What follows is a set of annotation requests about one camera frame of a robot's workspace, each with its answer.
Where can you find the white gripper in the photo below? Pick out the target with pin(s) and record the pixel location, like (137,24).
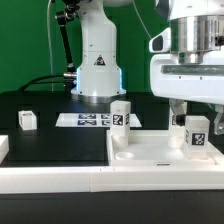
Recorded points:
(200,83)

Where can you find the white square table top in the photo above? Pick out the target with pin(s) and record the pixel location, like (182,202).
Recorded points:
(151,148)

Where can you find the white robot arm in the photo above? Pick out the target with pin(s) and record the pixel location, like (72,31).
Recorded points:
(187,62)

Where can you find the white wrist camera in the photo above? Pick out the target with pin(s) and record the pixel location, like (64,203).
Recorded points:
(161,43)

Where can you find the white U-shaped fence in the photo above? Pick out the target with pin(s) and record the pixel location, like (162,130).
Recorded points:
(110,178)

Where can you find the white marker base plate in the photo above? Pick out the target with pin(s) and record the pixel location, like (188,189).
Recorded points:
(90,120)

